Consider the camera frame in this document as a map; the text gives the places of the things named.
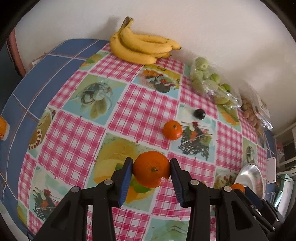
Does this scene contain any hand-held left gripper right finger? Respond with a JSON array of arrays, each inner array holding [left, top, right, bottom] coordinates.
[[170, 158, 270, 241]]

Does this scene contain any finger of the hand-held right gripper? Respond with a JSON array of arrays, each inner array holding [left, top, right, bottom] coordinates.
[[244, 186, 264, 210]]

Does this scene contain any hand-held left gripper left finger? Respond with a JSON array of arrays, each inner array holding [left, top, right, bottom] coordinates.
[[32, 158, 133, 241]]

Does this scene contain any round metal plate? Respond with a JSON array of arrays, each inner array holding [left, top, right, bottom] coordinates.
[[234, 163, 266, 202]]

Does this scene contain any large orange mandarin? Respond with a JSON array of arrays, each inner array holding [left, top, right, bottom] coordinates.
[[132, 151, 171, 189]]

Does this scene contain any small orange mandarin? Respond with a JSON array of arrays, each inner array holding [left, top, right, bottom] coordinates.
[[162, 120, 183, 141]]

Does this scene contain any dark plum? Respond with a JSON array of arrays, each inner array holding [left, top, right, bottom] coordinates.
[[194, 108, 206, 120]]

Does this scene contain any white plastic piece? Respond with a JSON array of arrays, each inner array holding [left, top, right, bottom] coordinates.
[[266, 157, 277, 184]]

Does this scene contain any pink checked printed tablecloth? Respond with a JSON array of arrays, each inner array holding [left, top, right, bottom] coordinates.
[[17, 43, 269, 241]]

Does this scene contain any clear bag of brown longans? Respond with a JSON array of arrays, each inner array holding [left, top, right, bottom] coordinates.
[[240, 91, 273, 130]]

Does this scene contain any clear pack of green jujubes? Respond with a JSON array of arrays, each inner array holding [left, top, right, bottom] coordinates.
[[190, 57, 241, 110]]

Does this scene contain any yellow banana bunch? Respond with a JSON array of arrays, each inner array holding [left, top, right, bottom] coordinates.
[[109, 17, 182, 65]]

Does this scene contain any orange plastic cup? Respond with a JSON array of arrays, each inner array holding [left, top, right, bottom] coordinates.
[[0, 116, 10, 141]]

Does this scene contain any pink chair back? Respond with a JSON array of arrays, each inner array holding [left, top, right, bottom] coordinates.
[[6, 29, 26, 78]]

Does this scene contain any white furniture frame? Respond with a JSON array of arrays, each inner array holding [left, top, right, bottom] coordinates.
[[273, 123, 296, 167]]

